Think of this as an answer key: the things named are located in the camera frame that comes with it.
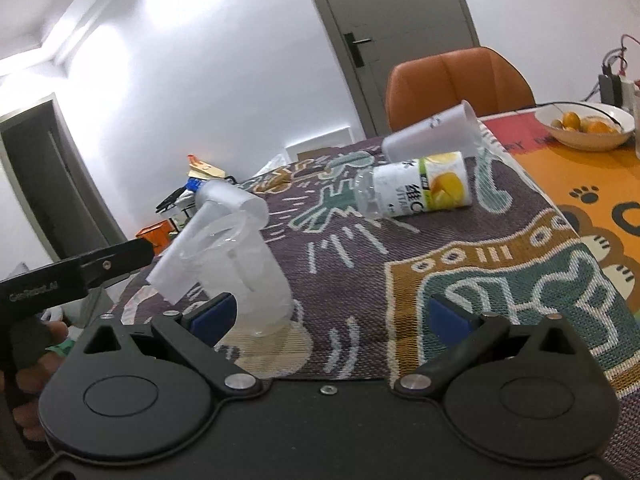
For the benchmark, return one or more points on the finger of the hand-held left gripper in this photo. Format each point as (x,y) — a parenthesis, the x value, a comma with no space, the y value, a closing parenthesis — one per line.
(117,257)

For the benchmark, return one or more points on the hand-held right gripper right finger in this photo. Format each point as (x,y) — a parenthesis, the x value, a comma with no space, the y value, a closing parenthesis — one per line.
(446,317)

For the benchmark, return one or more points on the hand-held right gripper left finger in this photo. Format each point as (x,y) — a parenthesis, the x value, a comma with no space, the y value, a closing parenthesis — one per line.
(214,319)

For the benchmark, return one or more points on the frosted white plastic cup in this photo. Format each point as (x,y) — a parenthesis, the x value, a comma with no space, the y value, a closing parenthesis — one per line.
(172,270)
(235,202)

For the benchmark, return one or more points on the clear plastic cup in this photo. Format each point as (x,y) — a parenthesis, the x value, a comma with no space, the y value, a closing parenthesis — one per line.
(260,285)

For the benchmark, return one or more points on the white paper cup far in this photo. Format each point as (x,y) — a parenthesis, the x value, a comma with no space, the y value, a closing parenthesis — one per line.
(435,135)

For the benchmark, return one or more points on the person's left hand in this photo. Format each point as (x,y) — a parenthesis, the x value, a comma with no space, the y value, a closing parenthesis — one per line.
(25,410)

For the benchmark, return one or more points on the orange box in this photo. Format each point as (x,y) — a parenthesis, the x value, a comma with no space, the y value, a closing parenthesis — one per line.
(155,237)

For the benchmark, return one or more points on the brown patterned woven mat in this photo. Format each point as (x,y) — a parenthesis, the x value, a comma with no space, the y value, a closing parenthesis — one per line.
(450,250)

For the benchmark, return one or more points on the dark door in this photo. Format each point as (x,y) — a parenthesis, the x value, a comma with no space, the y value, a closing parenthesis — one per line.
(45,185)

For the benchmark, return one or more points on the yellow paper tag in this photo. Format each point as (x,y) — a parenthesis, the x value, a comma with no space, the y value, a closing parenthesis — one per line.
(205,167)

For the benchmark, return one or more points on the yellow label plastic bottle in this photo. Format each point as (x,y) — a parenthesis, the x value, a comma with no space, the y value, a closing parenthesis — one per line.
(415,185)

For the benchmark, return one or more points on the orange printed table mat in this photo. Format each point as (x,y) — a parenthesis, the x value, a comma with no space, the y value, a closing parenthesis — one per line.
(590,180)

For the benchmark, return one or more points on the white ceramic bowl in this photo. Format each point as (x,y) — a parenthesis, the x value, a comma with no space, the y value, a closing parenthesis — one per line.
(580,140)

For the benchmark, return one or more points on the orange leather chair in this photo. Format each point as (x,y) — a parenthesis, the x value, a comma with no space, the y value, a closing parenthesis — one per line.
(450,85)

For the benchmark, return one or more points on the orange fruit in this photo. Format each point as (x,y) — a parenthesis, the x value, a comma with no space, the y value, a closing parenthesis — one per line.
(600,126)
(571,121)

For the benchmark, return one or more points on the black power adapter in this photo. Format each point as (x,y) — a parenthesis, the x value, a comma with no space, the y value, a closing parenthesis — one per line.
(609,89)

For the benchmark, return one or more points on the grey door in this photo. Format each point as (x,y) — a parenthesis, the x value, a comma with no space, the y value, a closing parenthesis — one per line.
(400,10)

